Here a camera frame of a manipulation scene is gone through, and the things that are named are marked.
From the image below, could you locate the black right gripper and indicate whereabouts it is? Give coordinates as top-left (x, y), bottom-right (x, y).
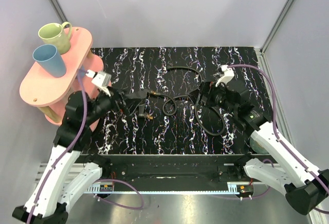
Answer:
top-left (187, 79), bottom-right (237, 115)

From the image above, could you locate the grey faucet with brass fittings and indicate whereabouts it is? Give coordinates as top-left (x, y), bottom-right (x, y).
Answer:
top-left (135, 89), bottom-right (154, 120)

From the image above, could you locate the black corrugated metal hose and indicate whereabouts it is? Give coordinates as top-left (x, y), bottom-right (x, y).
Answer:
top-left (154, 66), bottom-right (224, 136)

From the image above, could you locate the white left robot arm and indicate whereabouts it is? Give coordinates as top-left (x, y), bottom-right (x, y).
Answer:
top-left (12, 87), bottom-right (148, 223)

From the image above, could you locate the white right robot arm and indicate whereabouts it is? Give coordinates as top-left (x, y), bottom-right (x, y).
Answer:
top-left (198, 81), bottom-right (328, 215)

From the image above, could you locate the black marble pattern mat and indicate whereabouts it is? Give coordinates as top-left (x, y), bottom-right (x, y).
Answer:
top-left (82, 47), bottom-right (272, 155)

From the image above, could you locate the teal ceramic mug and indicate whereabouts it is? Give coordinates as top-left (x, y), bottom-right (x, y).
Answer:
top-left (249, 137), bottom-right (268, 155)

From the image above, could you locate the pink two-tier wooden shelf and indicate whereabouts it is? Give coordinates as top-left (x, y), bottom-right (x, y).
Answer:
top-left (20, 27), bottom-right (104, 126)

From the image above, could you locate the blue plastic cup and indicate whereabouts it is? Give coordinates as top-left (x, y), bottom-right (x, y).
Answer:
top-left (32, 44), bottom-right (66, 78)

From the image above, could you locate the green ceramic mug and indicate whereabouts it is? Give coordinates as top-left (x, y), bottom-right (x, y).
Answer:
top-left (38, 22), bottom-right (72, 54)

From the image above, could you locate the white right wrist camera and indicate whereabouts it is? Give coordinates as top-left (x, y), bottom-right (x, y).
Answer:
top-left (215, 65), bottom-right (234, 87)

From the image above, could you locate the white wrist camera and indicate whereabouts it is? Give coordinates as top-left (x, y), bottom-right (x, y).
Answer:
top-left (85, 69), bottom-right (112, 97)
top-left (215, 65), bottom-right (234, 87)

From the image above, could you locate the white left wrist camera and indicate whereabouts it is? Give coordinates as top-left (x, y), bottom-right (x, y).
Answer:
top-left (85, 69), bottom-right (112, 97)

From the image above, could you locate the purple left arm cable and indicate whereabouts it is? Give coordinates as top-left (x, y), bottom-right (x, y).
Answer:
top-left (25, 69), bottom-right (144, 224)

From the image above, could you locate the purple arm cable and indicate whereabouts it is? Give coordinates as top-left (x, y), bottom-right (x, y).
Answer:
top-left (25, 69), bottom-right (144, 224)
top-left (218, 64), bottom-right (329, 214)

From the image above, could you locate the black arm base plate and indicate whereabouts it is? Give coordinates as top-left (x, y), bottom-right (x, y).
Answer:
top-left (110, 163), bottom-right (251, 182)

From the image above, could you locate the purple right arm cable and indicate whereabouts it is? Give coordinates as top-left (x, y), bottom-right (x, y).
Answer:
top-left (218, 64), bottom-right (329, 214)

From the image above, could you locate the aluminium frame rail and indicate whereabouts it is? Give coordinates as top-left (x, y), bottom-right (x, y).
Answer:
top-left (34, 162), bottom-right (286, 195)

